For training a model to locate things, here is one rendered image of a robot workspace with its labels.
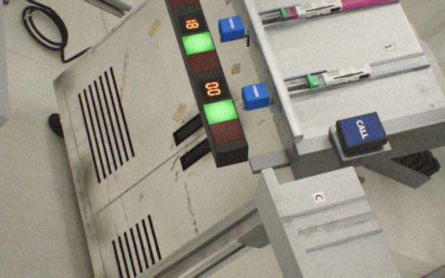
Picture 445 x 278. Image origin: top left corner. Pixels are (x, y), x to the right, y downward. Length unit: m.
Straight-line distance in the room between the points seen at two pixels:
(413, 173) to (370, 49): 0.42
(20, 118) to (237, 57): 0.54
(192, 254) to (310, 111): 0.24
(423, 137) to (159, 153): 0.68
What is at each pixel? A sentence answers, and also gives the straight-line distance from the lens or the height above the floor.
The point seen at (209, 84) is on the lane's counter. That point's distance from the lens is 1.21.
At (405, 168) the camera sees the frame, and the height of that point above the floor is 0.65.
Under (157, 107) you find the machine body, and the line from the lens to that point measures 1.79.
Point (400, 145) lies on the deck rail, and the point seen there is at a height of 0.79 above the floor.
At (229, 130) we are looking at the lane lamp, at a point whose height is 0.66.
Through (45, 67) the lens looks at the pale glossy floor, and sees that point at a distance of 2.18.
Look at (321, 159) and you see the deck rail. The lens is 1.15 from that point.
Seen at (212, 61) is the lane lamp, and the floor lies 0.66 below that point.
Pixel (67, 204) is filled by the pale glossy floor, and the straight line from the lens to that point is 1.97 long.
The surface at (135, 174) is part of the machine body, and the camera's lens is 1.78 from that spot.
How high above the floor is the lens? 1.18
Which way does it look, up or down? 27 degrees down
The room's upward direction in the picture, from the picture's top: 54 degrees clockwise
